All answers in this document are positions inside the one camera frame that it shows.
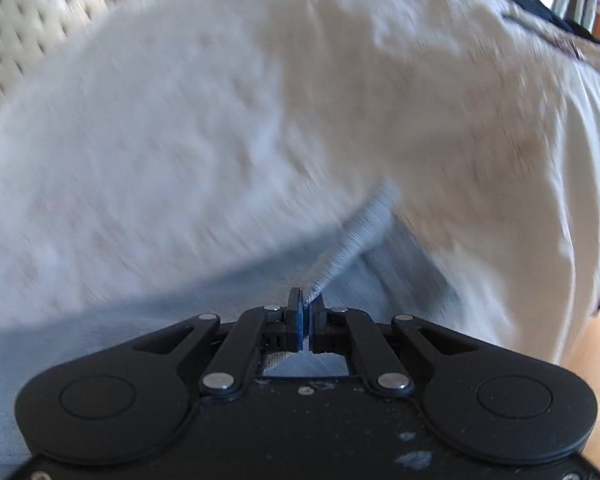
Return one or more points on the grey knit pants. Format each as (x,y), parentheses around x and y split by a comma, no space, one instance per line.
(130,320)

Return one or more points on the dark navy cloth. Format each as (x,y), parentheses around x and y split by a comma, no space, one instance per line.
(539,12)

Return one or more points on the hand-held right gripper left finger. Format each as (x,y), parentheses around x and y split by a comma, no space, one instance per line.
(296,321)

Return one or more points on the white embroidered bedspread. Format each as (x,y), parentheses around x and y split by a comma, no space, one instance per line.
(260,110)

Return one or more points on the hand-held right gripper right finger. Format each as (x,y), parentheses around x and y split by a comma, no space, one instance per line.
(311,321)

